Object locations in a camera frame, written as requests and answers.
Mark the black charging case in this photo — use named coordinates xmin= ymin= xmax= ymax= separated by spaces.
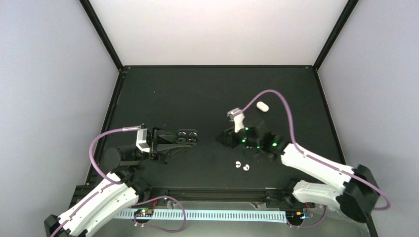
xmin=175 ymin=129 xmax=198 ymax=144

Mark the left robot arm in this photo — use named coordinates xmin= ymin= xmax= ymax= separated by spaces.
xmin=44 ymin=125 xmax=198 ymax=237

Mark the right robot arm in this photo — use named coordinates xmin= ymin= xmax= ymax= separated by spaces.
xmin=216 ymin=127 xmax=380 ymax=223

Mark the white charging case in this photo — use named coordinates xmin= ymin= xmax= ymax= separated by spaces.
xmin=256 ymin=101 xmax=269 ymax=113

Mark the left circuit board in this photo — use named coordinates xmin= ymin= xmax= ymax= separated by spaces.
xmin=134 ymin=208 xmax=154 ymax=219

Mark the circuit board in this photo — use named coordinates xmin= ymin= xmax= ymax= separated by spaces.
xmin=134 ymin=208 xmax=154 ymax=219
xmin=286 ymin=211 xmax=313 ymax=220

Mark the right circuit board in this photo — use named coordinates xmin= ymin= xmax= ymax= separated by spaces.
xmin=286 ymin=211 xmax=313 ymax=220

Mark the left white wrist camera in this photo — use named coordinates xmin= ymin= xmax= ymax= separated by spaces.
xmin=135 ymin=128 xmax=150 ymax=153

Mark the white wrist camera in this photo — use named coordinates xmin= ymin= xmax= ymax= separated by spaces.
xmin=227 ymin=108 xmax=245 ymax=133
xmin=135 ymin=128 xmax=150 ymax=153

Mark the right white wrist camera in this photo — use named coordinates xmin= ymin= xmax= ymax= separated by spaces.
xmin=227 ymin=108 xmax=245 ymax=133

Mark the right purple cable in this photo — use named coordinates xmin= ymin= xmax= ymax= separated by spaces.
xmin=234 ymin=89 xmax=391 ymax=211

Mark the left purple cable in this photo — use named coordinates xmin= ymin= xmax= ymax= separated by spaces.
xmin=49 ymin=125 xmax=145 ymax=237

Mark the purple cable loop front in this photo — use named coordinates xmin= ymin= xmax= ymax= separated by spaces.
xmin=132 ymin=195 xmax=187 ymax=233

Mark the light blue cable duct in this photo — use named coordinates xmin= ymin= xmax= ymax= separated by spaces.
xmin=114 ymin=209 xmax=287 ymax=223

